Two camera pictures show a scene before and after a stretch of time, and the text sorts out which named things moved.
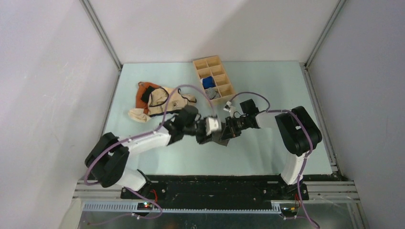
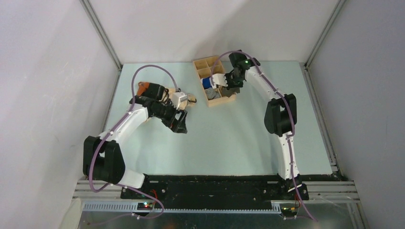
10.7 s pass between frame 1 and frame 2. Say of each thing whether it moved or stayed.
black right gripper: moved
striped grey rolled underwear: stayed
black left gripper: moved
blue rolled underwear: stayed
